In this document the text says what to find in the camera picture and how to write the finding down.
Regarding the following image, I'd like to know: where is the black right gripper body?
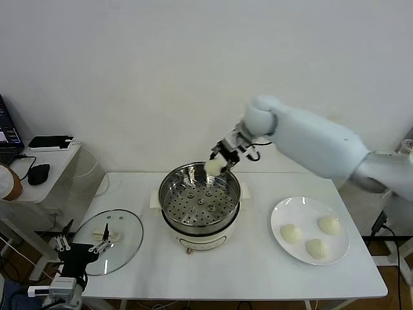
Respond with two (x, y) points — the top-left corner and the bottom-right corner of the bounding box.
(219, 124), (256, 162)

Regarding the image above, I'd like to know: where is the white steamed baozi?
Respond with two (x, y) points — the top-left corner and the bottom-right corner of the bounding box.
(205, 157), (227, 177)
(317, 216), (341, 236)
(305, 238), (330, 261)
(279, 224), (303, 243)

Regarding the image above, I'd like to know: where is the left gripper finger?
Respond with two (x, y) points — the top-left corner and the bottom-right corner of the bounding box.
(88, 223), (114, 254)
(53, 219), (74, 252)

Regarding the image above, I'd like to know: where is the black computer mouse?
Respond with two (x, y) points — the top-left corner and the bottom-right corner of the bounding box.
(26, 163), (51, 186)

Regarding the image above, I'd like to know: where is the white round plate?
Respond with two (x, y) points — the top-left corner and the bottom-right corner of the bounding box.
(270, 196), (350, 266)

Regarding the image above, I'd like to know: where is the black cable with adapter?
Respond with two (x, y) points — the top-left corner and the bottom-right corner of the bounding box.
(370, 209), (413, 288)

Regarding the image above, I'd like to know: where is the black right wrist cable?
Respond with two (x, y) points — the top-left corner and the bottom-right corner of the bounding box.
(247, 140), (274, 162)

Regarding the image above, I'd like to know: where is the glass pot lid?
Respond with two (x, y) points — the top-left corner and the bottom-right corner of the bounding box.
(71, 209), (145, 276)

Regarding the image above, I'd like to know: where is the black mouse cable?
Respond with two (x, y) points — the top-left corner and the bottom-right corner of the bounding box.
(9, 154), (37, 181)

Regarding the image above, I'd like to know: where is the black and white flat device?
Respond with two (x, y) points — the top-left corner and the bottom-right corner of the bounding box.
(28, 135), (76, 152)

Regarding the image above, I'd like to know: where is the white electric cooker pot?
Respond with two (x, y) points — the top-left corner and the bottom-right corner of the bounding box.
(148, 182), (252, 256)

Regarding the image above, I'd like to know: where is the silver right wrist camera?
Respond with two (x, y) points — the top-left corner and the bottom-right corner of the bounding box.
(243, 144), (260, 161)

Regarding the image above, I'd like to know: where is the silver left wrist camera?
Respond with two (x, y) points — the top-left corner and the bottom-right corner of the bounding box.
(50, 276), (77, 300)

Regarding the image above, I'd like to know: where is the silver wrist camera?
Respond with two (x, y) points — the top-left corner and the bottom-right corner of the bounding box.
(50, 276), (77, 300)
(243, 144), (260, 161)

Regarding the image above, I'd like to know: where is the black laptop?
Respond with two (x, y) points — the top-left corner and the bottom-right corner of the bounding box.
(0, 94), (26, 164)

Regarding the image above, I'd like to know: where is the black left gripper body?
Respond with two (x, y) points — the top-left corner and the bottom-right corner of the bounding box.
(57, 242), (97, 276)

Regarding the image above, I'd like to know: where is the perforated steel steamer basket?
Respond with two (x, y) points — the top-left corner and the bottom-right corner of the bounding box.
(157, 163), (242, 229)

